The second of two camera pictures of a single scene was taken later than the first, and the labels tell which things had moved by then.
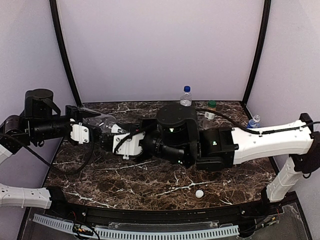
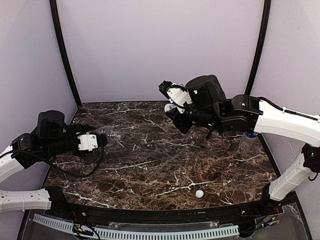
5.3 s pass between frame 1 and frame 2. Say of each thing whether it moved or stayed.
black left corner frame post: stayed
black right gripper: moved
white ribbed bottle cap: moved
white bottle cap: stayed
